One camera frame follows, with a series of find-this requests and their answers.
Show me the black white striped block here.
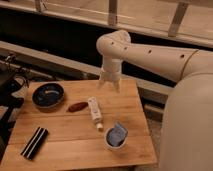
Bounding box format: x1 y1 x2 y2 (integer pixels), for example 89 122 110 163
21 127 48 160

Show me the black equipment with cables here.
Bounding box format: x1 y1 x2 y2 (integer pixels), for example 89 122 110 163
0 54 28 161

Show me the white cup with blue cloth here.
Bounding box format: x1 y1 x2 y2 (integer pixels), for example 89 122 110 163
104 122 128 150

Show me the dark ceramic bowl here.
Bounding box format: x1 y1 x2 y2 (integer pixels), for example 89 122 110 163
32 83 64 108

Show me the white bottle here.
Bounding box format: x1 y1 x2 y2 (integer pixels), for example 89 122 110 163
88 97 103 131

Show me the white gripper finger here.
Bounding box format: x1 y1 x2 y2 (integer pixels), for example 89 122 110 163
98 80 105 89
114 81 120 92

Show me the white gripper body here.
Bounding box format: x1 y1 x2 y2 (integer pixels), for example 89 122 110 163
100 57 122 82

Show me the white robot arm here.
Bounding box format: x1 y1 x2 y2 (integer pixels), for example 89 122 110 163
96 30 213 171

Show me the brown oval object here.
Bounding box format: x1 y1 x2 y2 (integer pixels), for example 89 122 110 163
68 102 88 112

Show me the wooden railing frame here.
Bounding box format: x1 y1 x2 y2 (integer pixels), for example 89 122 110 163
0 0 213 48

